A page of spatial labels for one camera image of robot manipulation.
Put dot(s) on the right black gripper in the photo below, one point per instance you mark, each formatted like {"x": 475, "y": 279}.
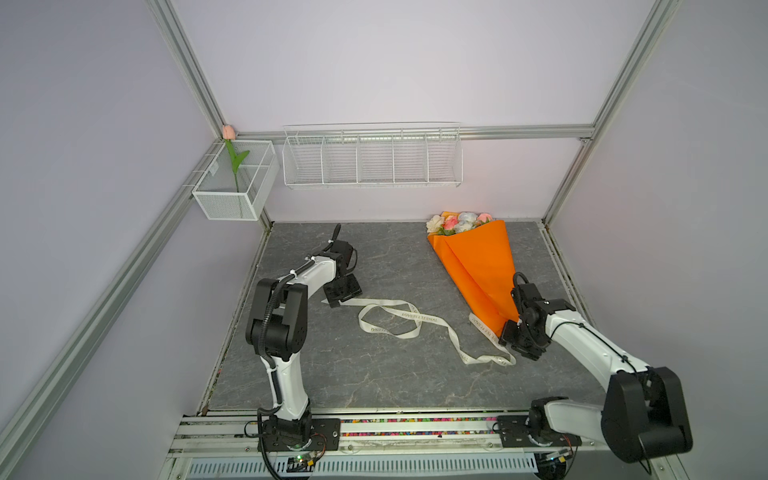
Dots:
{"x": 530, "y": 350}

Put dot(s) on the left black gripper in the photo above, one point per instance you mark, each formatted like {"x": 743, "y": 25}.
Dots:
{"x": 355, "y": 290}

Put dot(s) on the white ribbon strip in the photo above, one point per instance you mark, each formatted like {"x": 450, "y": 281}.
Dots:
{"x": 407, "y": 311}

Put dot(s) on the orange wrapping paper sheet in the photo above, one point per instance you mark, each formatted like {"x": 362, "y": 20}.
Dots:
{"x": 481, "y": 264}

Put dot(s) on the white rose fake flower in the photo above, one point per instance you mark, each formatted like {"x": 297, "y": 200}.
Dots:
{"x": 466, "y": 221}

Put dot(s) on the dark pink rose fake flower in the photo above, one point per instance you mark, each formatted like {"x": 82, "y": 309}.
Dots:
{"x": 449, "y": 225}

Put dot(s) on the cream rose fake flower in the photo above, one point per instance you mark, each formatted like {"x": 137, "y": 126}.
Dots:
{"x": 435, "y": 224}

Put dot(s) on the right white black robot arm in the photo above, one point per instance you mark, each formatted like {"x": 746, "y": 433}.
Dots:
{"x": 644, "y": 414}

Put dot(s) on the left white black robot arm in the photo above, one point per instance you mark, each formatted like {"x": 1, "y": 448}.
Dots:
{"x": 277, "y": 330}

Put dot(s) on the pink tulip fake flower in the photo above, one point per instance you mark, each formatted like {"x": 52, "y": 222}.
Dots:
{"x": 229, "y": 135}

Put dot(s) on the white mesh corner basket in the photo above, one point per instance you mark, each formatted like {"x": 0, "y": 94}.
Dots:
{"x": 215, "y": 190}

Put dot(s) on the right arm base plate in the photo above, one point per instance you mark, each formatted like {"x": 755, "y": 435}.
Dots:
{"x": 514, "y": 431}

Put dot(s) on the white wire wall basket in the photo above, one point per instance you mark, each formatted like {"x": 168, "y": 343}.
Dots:
{"x": 389, "y": 154}

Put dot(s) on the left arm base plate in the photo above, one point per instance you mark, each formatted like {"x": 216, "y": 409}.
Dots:
{"x": 315, "y": 434}

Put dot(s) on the aluminium front rail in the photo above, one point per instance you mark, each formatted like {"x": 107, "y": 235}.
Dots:
{"x": 363, "y": 433}

